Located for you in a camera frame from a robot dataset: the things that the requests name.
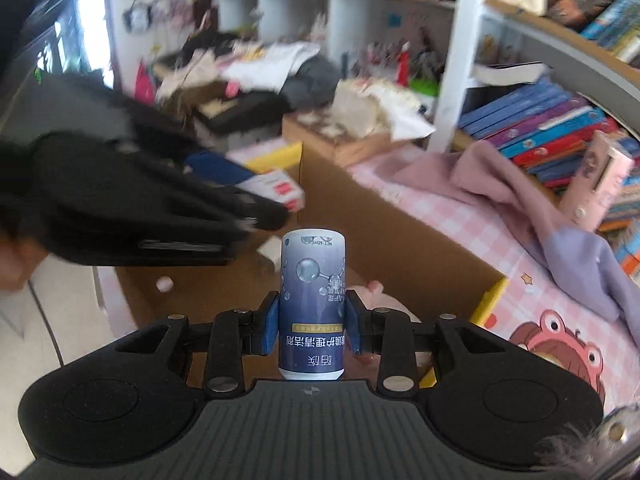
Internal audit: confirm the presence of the white shirt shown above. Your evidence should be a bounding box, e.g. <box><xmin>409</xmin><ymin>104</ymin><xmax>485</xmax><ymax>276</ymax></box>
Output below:
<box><xmin>219</xmin><ymin>42</ymin><xmax>322</xmax><ymax>94</ymax></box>

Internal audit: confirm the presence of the cup of pens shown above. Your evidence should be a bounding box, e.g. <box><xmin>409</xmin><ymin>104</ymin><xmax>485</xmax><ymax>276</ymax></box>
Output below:
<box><xmin>345</xmin><ymin>35</ymin><xmax>397</xmax><ymax>82</ymax></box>

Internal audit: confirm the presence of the person's left hand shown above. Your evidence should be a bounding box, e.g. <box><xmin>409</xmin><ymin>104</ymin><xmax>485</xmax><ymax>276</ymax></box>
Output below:
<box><xmin>0</xmin><ymin>234</ymin><xmax>49</xmax><ymax>292</ymax></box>

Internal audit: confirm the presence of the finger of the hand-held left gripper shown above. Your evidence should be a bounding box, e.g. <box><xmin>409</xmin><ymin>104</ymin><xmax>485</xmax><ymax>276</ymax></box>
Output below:
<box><xmin>119</xmin><ymin>96</ymin><xmax>257</xmax><ymax>189</ymax></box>
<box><xmin>149</xmin><ymin>169</ymin><xmax>292</xmax><ymax>247</ymax></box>

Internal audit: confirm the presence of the small printed white box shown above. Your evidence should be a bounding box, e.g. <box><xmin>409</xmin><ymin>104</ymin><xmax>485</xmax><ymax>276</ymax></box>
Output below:
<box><xmin>234</xmin><ymin>169</ymin><xmax>307</xmax><ymax>214</ymax></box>

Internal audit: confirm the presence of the pink cloth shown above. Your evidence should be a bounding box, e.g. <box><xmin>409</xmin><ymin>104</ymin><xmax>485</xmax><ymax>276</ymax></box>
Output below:
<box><xmin>392</xmin><ymin>140</ymin><xmax>567</xmax><ymax>282</ymax></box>

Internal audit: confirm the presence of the grey furry garment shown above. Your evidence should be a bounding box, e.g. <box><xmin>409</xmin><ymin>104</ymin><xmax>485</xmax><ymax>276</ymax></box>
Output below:
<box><xmin>537</xmin><ymin>404</ymin><xmax>640</xmax><ymax>480</ymax></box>

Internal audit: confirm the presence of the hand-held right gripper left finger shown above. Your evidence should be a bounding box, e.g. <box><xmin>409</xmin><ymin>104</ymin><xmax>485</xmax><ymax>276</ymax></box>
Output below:
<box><xmin>117</xmin><ymin>291</ymin><xmax>279</xmax><ymax>395</ymax></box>

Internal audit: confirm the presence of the pink checked tablecloth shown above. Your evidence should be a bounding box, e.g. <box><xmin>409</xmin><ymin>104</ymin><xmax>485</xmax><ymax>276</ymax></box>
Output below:
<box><xmin>345</xmin><ymin>145</ymin><xmax>640</xmax><ymax>422</ymax></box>

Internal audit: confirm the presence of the yellow cardboard box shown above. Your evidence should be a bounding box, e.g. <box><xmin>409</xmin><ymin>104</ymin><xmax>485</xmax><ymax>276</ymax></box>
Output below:
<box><xmin>114</xmin><ymin>140</ymin><xmax>510</xmax><ymax>391</ymax></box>

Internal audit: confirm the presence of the pink cylindrical humidifier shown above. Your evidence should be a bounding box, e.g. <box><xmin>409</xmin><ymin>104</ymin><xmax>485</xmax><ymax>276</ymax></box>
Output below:
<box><xmin>558</xmin><ymin>131</ymin><xmax>635</xmax><ymax>234</ymax></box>

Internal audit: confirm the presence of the white bookshelf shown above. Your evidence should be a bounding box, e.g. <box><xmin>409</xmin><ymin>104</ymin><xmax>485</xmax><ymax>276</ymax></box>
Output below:
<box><xmin>215</xmin><ymin>0</ymin><xmax>640</xmax><ymax>162</ymax></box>

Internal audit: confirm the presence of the blue labelled bottle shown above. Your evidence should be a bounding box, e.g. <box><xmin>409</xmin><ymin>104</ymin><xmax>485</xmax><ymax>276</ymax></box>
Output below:
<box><xmin>278</xmin><ymin>227</ymin><xmax>348</xmax><ymax>380</ymax></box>

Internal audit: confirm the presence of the open white book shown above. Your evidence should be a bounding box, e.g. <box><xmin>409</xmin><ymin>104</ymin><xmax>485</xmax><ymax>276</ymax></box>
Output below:
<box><xmin>472</xmin><ymin>62</ymin><xmax>549</xmax><ymax>87</ymax></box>

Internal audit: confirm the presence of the dark grey garment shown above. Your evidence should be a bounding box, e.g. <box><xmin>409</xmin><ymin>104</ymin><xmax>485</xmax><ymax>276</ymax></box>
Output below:
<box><xmin>279</xmin><ymin>57</ymin><xmax>344</xmax><ymax>111</ymax></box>

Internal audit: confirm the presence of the row of colourful paperback books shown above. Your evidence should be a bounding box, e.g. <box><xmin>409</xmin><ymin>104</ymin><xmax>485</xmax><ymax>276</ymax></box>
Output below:
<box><xmin>546</xmin><ymin>0</ymin><xmax>640</xmax><ymax>67</ymax></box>

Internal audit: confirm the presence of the red tassel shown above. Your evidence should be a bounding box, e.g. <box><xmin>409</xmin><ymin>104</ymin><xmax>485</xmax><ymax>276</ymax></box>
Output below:
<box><xmin>397</xmin><ymin>44</ymin><xmax>414</xmax><ymax>87</ymax></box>

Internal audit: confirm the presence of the row of blue picture books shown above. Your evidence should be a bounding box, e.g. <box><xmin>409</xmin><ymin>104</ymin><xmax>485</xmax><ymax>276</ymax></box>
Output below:
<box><xmin>457</xmin><ymin>81</ymin><xmax>640</xmax><ymax>282</ymax></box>

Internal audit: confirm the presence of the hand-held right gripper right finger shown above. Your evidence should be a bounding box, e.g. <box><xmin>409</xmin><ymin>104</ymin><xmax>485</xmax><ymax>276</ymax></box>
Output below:
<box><xmin>345</xmin><ymin>290</ymin><xmax>513</xmax><ymax>397</ymax></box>

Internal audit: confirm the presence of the patterned tissue box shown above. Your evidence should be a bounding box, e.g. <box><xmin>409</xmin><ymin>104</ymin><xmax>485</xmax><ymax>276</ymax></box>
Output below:
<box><xmin>332</xmin><ymin>77</ymin><xmax>437</xmax><ymax>142</ymax></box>

